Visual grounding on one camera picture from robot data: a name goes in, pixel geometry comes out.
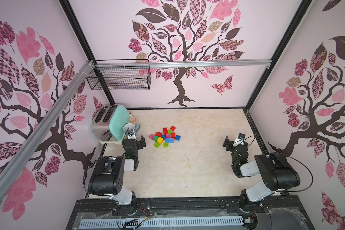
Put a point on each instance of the aluminium frame rail back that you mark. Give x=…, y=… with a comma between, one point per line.
x=182, y=64

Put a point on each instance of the pink patterned small jar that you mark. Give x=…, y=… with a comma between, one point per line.
x=132, y=120

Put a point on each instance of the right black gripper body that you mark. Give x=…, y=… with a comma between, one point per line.
x=231, y=144

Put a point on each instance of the aluminium frame rail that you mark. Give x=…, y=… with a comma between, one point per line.
x=182, y=64
x=19, y=161

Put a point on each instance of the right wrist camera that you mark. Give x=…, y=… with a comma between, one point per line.
x=241, y=137

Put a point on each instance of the red square lego brick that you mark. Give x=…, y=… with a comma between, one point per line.
x=173, y=135

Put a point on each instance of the aluminium frame rail left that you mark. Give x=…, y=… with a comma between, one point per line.
x=19, y=161

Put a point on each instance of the white slotted cable duct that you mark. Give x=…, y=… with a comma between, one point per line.
x=174, y=222

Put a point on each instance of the blue floral mug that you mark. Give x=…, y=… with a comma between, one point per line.
x=131, y=126

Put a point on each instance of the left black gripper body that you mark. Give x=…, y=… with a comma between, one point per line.
x=136, y=143

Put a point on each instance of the yellow lego brick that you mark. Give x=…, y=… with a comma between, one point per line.
x=160, y=140

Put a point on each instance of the blue long lego brick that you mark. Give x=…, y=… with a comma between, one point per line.
x=169, y=140

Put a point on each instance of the black wire basket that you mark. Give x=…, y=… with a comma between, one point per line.
x=121, y=74

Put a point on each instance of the mint green toaster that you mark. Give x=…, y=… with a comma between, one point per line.
x=108, y=123

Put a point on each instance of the red long lego brick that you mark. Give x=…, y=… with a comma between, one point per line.
x=165, y=131

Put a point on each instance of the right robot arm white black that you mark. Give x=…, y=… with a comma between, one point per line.
x=276, y=173

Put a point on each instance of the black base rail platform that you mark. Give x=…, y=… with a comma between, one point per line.
x=273, y=213

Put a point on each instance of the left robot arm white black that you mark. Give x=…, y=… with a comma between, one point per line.
x=107, y=178

